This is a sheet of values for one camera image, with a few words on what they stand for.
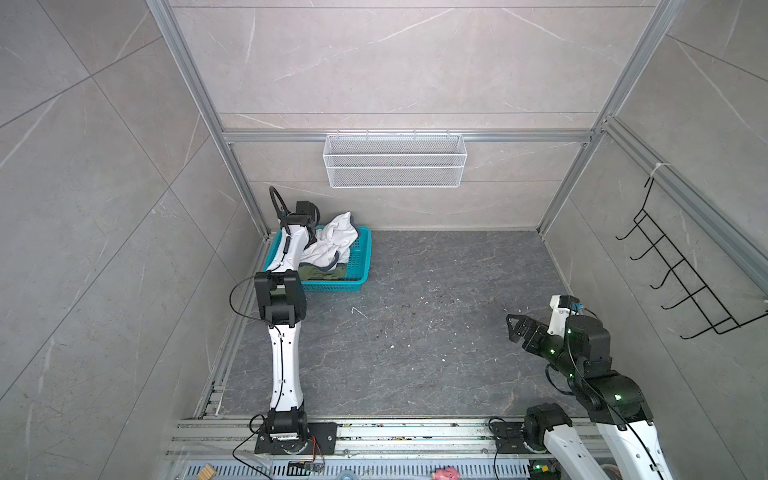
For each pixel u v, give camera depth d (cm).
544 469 70
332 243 101
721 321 58
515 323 67
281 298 65
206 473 68
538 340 61
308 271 94
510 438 73
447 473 66
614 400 45
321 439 73
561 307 62
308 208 87
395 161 101
